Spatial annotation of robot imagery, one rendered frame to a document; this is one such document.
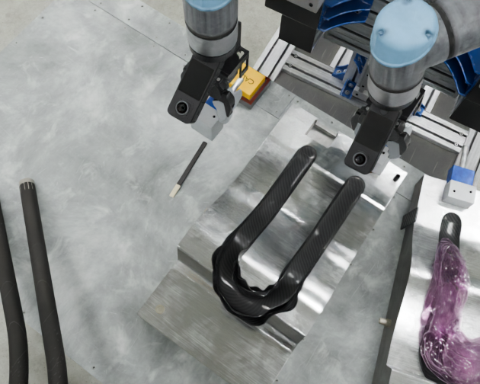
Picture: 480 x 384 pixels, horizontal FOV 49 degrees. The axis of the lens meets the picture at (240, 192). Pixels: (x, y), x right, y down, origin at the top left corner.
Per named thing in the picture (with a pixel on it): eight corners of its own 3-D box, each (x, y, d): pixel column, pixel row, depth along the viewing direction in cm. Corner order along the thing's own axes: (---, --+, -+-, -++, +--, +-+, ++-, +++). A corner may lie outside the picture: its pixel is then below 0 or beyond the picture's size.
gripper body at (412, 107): (422, 107, 88) (434, 69, 76) (395, 148, 86) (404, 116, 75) (381, 88, 90) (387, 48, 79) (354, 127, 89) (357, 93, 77)
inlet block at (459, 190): (448, 148, 108) (459, 136, 103) (472, 155, 108) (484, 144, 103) (436, 205, 104) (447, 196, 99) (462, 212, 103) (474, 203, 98)
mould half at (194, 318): (288, 123, 113) (296, 90, 100) (394, 189, 108) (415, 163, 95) (141, 318, 98) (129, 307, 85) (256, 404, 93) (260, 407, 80)
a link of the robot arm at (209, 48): (217, 49, 72) (170, 21, 74) (218, 68, 77) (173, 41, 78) (248, 14, 75) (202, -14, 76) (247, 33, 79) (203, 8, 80)
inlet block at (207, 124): (230, 80, 104) (231, 64, 99) (251, 92, 103) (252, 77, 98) (190, 127, 100) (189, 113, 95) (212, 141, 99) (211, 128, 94)
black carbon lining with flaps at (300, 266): (300, 145, 103) (307, 123, 94) (371, 190, 100) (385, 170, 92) (194, 289, 93) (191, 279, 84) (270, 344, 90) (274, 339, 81)
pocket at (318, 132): (314, 126, 107) (317, 116, 103) (336, 139, 106) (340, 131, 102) (302, 142, 105) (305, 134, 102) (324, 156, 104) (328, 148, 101)
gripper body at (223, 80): (249, 72, 90) (252, 27, 79) (220, 108, 88) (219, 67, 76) (213, 50, 92) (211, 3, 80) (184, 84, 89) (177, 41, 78)
